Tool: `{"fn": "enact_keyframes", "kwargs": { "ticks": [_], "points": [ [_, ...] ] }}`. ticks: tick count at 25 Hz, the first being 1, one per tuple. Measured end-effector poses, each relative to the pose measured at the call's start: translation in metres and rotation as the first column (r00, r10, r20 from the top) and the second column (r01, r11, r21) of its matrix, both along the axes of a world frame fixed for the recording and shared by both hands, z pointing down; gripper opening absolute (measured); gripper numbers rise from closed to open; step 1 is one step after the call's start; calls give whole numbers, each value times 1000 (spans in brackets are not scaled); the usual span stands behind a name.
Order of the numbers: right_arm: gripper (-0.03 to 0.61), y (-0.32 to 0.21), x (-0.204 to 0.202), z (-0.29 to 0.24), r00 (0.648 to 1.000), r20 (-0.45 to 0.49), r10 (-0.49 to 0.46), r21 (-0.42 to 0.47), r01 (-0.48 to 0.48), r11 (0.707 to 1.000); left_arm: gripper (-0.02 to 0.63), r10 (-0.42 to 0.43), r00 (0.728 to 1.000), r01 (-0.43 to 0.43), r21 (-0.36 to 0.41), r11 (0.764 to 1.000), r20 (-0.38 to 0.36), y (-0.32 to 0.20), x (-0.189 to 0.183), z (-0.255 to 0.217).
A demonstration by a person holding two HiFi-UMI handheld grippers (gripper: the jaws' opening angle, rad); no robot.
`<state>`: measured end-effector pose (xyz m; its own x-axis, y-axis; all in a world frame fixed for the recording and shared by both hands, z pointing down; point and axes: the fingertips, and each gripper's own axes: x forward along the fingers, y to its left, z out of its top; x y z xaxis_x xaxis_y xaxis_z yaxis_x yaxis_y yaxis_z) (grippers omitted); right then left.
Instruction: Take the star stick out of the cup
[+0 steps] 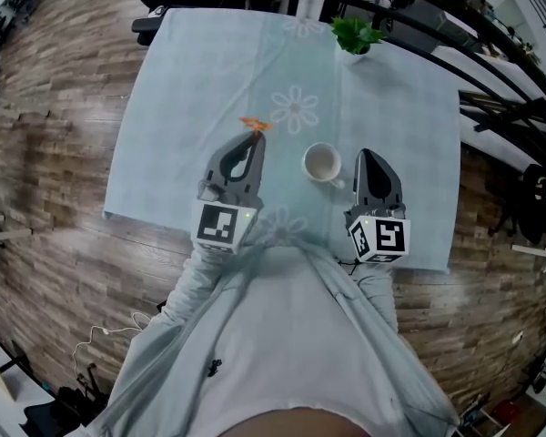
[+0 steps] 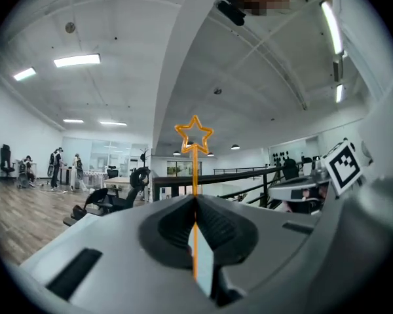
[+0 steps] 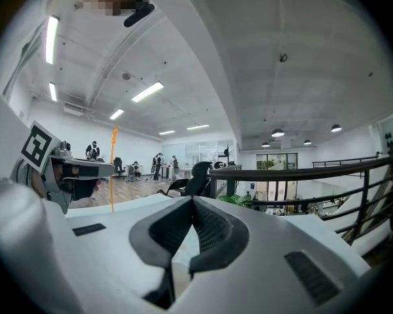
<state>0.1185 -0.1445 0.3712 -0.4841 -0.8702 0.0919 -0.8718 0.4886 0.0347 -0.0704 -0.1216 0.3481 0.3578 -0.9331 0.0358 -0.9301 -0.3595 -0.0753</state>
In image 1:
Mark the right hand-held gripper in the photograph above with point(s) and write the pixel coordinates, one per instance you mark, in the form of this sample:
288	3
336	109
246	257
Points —
389	237

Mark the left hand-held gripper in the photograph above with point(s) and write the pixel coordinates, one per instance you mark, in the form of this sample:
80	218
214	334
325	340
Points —
216	226

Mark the small orange object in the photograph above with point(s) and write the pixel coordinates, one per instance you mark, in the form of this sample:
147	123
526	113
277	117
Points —
255	123

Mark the white floral cup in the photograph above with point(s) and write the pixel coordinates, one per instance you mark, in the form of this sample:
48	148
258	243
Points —
320	159

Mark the person's right forearm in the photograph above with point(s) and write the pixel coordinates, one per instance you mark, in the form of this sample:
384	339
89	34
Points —
377	294

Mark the person's left forearm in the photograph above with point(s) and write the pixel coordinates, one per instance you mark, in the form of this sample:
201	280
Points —
195	280

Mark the pale floral tablecloth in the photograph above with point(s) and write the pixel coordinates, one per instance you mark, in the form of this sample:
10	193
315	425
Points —
200	107

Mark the green plant white pot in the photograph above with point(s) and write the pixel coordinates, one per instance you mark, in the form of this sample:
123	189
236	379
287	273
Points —
357	34

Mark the black office chair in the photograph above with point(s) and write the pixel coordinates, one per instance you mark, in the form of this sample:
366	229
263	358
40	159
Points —
148	25

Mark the black bag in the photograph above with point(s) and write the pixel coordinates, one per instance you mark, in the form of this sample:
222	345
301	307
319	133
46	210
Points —
539	203

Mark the black metal railing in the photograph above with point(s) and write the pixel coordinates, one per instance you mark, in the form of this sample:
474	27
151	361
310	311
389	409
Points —
482	43

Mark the person's grey jacket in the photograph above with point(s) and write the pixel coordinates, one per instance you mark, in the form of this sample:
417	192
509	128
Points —
368	348

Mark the person's white shirt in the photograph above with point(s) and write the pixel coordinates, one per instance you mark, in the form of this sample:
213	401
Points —
291	335

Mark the small black clip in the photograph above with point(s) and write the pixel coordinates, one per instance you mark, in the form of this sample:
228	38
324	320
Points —
215	367

